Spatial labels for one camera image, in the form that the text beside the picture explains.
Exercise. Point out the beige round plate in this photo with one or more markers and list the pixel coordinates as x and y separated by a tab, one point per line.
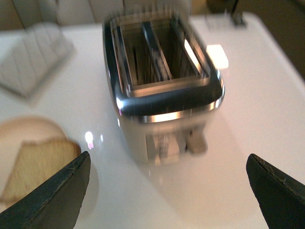
14	132

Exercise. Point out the beige quilted oven mitt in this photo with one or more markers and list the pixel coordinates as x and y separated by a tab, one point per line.
28	62

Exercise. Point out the chrome two-slot toaster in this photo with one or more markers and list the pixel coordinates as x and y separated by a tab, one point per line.
163	84

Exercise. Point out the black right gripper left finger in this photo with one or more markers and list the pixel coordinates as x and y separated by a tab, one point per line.
56	203

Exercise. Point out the beige chair in middle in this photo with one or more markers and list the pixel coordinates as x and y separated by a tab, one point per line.
20	14

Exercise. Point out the black and white label card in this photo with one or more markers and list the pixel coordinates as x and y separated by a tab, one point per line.
225	21

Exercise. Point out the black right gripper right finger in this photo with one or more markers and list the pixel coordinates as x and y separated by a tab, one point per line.
281	198

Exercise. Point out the slice of toast bread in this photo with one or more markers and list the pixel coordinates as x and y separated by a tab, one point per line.
36	163

